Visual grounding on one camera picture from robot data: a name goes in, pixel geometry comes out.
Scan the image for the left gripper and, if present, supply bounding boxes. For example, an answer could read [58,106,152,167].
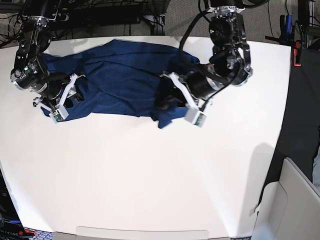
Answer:
[154,71,225,110]

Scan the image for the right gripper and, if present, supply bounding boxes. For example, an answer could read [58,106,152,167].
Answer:
[37,72,88,109]

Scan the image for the blue long-sleeve T-shirt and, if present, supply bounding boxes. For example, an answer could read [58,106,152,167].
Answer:
[44,40,193,128]

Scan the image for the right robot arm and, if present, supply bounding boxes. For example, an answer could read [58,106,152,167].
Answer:
[10,0,83,111]

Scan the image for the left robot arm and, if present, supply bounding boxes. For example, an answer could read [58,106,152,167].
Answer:
[155,0,253,111]

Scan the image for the black and blue clamp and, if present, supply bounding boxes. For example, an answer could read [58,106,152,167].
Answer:
[265,14,295,47]

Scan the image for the red and black clamp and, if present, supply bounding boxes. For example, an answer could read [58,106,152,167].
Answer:
[293,40,303,67]

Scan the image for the white plastic bin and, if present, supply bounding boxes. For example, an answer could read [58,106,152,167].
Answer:
[251,158,320,240]

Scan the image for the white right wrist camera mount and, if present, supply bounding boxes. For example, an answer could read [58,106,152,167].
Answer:
[32,73,86,125]

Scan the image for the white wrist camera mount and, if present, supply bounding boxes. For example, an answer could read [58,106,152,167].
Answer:
[160,72,213,128]
[32,73,86,125]

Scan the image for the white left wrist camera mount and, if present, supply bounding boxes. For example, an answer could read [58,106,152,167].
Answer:
[160,72,213,128]

